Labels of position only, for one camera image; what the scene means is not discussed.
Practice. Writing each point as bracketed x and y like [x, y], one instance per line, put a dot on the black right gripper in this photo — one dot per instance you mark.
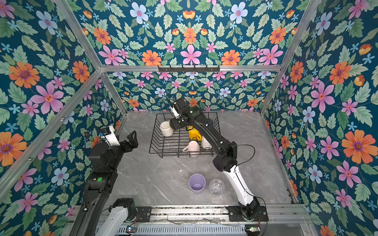
[176, 123]

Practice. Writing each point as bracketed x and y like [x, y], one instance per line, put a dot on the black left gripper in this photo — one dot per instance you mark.
[133, 144]

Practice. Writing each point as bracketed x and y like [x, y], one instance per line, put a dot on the white mug red inside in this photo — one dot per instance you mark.
[166, 129]

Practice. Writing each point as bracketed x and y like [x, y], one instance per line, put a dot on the yellow mug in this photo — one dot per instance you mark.
[194, 134]

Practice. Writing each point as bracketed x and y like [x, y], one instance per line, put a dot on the white mug pink handle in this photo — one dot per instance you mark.
[192, 149]

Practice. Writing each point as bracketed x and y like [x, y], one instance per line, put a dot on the cream faceted mug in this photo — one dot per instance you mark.
[205, 144]

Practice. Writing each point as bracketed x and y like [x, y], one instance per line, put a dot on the lilac plastic cup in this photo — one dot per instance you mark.
[197, 183]

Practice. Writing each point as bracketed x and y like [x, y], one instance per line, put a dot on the clear glass cup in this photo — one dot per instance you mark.
[216, 187]

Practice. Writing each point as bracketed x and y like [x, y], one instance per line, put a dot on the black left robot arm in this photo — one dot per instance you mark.
[105, 158]

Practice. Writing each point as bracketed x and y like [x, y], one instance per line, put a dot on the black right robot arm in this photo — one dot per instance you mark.
[225, 160]

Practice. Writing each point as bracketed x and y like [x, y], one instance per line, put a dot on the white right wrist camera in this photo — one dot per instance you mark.
[173, 111]

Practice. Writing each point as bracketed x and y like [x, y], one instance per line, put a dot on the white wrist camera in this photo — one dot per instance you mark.
[109, 134]
[173, 111]

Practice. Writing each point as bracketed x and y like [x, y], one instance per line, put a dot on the black wire dish rack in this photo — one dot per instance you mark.
[174, 145]

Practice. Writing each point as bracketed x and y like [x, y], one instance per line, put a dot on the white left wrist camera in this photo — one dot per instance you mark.
[109, 134]

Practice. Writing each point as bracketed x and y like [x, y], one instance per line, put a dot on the black hook rail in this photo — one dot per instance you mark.
[184, 69]

